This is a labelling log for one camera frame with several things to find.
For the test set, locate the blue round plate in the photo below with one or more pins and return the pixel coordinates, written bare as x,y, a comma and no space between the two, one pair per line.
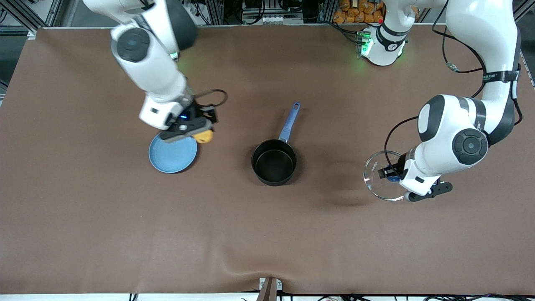
173,156

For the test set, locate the glass lid with blue knob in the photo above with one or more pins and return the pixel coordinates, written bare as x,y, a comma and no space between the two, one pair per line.
376,188

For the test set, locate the white terminal strip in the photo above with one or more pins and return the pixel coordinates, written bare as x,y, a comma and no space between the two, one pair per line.
276,19

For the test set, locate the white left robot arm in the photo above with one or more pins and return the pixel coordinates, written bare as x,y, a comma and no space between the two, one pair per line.
451,138

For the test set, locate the bag of orange buns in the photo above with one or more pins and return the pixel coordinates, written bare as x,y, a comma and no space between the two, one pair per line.
359,12

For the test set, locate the aluminium frame profile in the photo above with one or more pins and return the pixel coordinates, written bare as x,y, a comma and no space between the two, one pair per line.
37,14
524,12

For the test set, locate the yellow potato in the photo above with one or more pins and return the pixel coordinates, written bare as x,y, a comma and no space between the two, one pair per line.
205,137

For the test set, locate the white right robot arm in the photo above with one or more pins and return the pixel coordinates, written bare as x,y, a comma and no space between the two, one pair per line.
154,75

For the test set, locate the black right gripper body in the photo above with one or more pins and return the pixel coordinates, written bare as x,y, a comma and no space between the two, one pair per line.
200,114

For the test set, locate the brown table cover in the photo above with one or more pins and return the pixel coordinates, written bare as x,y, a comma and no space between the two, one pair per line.
267,234

